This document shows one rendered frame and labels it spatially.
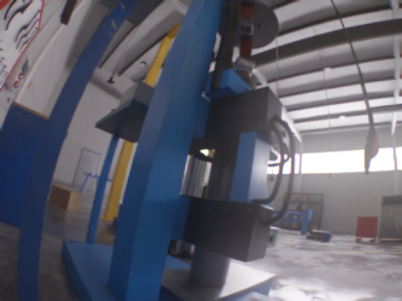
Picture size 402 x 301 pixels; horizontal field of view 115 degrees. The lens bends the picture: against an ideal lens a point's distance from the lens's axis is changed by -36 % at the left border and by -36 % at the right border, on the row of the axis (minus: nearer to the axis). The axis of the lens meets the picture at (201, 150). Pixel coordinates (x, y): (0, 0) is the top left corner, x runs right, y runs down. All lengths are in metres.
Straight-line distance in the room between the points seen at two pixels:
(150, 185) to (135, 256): 0.27
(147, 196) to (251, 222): 0.37
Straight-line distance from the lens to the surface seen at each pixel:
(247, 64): 1.47
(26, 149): 1.79
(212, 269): 1.09
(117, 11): 0.67
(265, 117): 0.77
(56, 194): 3.53
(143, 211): 0.74
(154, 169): 0.74
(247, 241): 0.68
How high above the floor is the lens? 0.56
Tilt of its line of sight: 16 degrees up
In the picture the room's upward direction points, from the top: 12 degrees clockwise
